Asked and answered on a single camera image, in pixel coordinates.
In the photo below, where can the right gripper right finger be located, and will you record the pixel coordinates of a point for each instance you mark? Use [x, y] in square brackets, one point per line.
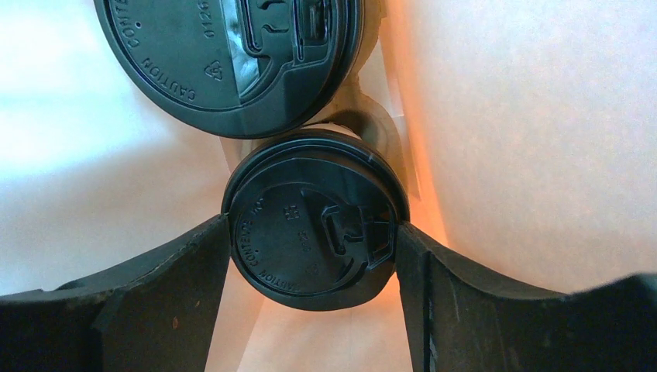
[463, 316]

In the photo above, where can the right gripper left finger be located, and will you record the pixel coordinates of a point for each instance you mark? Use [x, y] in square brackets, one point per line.
[154, 312]

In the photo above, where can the black coffee cup lid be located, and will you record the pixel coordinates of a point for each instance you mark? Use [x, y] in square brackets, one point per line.
[313, 218]

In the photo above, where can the orange paper bag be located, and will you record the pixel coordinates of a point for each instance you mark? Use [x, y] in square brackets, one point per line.
[528, 137]

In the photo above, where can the single pulp cup carrier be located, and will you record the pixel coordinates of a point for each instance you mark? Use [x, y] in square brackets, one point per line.
[374, 123]

